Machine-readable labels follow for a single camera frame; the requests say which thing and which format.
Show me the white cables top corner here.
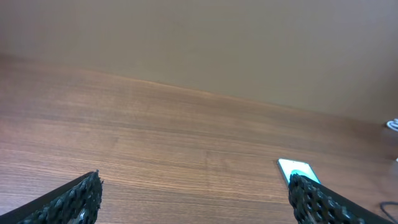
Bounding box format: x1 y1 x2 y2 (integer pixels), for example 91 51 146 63
386 117 398 133

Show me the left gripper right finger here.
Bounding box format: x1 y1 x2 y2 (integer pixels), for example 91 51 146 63
288 174 395 224

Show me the black charger cable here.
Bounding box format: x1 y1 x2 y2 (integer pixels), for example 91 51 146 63
379 200 398 223

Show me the teal screen smartphone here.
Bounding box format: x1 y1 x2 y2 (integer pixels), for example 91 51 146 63
277 158 321 185

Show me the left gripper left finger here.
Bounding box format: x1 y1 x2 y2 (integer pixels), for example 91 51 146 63
1 170 103 224

